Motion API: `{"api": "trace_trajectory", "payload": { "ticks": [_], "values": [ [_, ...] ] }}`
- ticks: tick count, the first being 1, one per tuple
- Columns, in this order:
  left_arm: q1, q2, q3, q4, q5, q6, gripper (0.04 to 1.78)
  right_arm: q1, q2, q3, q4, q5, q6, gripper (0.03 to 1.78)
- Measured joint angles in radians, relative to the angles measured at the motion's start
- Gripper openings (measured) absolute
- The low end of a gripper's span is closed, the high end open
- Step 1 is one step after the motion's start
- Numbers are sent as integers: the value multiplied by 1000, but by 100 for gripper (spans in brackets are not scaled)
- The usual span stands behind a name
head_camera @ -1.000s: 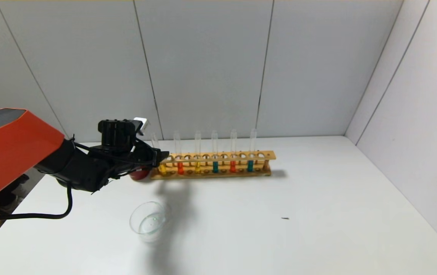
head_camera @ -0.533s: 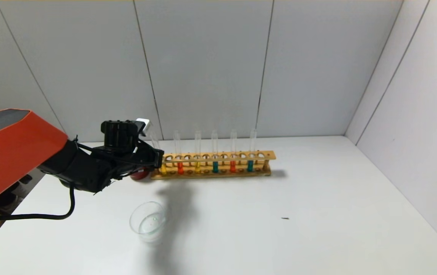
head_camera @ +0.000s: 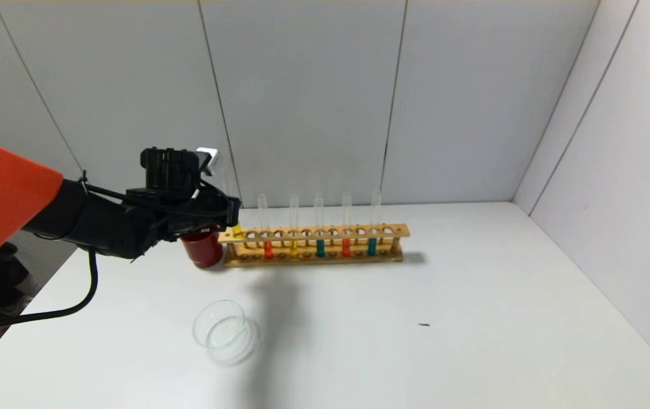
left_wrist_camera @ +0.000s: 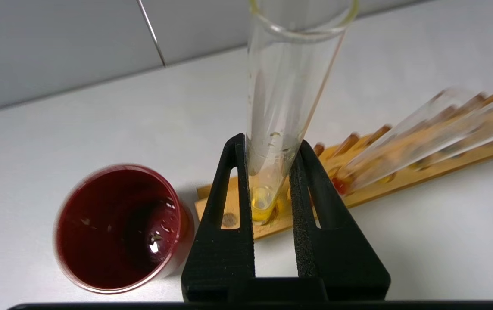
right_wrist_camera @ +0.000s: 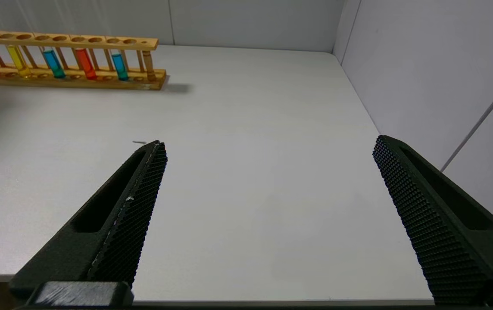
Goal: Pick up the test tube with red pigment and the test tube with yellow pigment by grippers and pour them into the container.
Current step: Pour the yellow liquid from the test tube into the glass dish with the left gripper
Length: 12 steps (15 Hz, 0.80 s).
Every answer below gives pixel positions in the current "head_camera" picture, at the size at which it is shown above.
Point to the clear glass spouted dish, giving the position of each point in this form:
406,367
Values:
225,335

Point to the wooden test tube rack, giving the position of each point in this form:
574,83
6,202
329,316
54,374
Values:
313,233

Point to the dark red cup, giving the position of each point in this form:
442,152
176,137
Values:
204,250

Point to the red pigment test tube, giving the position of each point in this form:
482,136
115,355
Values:
268,250
346,247

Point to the teal pigment test tube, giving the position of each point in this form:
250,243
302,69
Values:
371,246
320,248

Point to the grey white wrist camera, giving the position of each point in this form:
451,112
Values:
208,159

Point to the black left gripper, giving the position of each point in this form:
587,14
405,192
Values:
233,211

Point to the yellow pigment test tube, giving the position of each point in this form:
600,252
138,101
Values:
237,231
294,247

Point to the black and orange left arm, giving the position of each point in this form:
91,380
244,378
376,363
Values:
7,199

